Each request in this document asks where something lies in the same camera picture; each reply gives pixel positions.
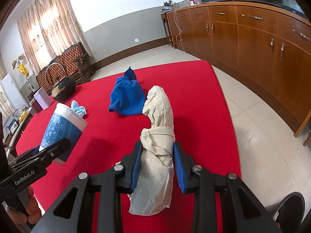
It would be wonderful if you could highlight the blue white paper cup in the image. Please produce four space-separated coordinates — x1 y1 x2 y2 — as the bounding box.
39 103 87 166

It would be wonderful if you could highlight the light blue face mask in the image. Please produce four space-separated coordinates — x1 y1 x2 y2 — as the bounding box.
71 100 87 118

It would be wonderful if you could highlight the beige cloth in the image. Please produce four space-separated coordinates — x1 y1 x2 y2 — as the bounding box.
129 85 176 216

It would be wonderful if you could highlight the blue towel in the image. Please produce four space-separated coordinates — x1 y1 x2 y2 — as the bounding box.
108 67 146 116

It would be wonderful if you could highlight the black trash bin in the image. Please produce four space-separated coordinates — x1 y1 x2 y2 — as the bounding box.
265 192 305 232

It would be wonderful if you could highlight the person's left hand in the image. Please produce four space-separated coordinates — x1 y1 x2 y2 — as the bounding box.
5 186 42 232

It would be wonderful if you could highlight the dark red tea canister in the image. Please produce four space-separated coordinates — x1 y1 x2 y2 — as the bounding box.
29 98 42 114

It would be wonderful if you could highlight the white tin box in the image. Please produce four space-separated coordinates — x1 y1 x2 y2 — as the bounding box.
34 87 52 110

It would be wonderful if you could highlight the black cast iron teapot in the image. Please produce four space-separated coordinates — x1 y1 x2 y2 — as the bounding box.
45 62 76 103

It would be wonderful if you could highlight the carved wooden bench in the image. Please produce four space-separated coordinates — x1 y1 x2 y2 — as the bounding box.
36 43 95 94

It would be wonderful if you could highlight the patterned beige curtain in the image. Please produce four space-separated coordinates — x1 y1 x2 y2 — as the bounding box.
0 0 94 78

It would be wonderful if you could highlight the long wooden sideboard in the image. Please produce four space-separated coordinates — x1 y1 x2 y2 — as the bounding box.
167 2 310 136

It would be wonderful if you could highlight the dark side table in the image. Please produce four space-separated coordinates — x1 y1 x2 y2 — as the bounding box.
161 13 173 47

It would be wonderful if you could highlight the hanging white cord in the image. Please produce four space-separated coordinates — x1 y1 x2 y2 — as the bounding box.
174 6 189 54

